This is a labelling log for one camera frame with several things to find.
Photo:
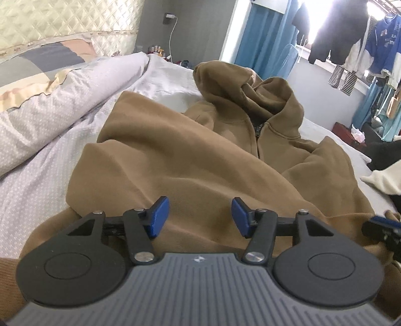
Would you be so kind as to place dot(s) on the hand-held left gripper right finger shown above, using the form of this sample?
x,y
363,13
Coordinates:
x,y
241,216

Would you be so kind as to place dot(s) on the bed with grey sheet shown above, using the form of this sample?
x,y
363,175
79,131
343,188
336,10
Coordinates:
x,y
40,203

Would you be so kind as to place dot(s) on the blue white hanging jacket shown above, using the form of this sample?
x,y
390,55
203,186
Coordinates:
x,y
382,37

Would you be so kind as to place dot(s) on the tan hanging pouch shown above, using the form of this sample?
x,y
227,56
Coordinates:
x,y
393,106

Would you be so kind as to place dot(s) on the black hanging hoodie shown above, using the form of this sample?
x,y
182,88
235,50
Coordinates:
x,y
338,31

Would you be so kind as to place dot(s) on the white plastic bag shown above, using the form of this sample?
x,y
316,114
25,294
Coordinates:
x,y
357,133

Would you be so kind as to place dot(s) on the white grey sweater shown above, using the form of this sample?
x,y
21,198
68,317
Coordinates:
x,y
385,180

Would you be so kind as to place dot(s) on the cream quilted headboard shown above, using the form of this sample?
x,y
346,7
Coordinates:
x,y
78,18

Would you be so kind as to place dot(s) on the wall charger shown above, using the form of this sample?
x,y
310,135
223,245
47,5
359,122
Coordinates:
x,y
169,18

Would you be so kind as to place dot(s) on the blue covered chair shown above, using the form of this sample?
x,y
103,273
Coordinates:
x,y
288,62

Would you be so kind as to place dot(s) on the striped hanging garment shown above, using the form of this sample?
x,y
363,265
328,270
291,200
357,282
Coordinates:
x,y
343,78

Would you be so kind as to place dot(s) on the patchwork quilt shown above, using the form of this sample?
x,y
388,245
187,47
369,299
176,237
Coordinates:
x,y
62,109

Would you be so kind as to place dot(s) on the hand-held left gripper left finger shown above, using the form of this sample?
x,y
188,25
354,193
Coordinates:
x,y
158,216

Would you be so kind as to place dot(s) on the brown hoodie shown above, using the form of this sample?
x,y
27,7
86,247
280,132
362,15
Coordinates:
x,y
188,156

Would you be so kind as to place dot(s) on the dark red box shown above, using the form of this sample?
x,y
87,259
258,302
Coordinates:
x,y
341,136

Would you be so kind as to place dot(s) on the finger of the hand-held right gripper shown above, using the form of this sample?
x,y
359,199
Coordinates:
x,y
380,232
388,220

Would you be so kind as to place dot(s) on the grey wardrobe cabinet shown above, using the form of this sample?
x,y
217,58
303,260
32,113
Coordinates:
x,y
200,25

